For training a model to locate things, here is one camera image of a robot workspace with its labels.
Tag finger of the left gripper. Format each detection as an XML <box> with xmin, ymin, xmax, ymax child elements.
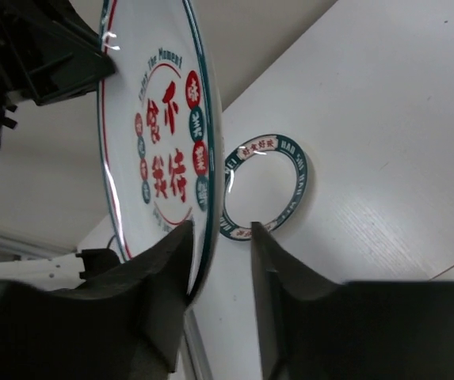
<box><xmin>24</xmin><ymin>1</ymin><xmax>116</xmax><ymax>105</ymax></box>

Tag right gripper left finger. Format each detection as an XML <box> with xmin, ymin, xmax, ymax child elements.
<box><xmin>0</xmin><ymin>221</ymin><xmax>194</xmax><ymax>379</ymax></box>

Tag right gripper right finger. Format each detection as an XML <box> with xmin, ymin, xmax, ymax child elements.
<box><xmin>250</xmin><ymin>222</ymin><xmax>454</xmax><ymax>379</ymax></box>

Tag red characters plate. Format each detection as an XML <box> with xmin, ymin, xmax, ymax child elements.
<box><xmin>97</xmin><ymin>1</ymin><xmax>224</xmax><ymax>302</ymax></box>

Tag dark green rim plate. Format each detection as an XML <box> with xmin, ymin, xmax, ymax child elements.
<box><xmin>219</xmin><ymin>133</ymin><xmax>311</xmax><ymax>241</ymax></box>

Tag aluminium rail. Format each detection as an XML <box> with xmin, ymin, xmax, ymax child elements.
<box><xmin>0</xmin><ymin>234</ymin><xmax>77</xmax><ymax>262</ymax></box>

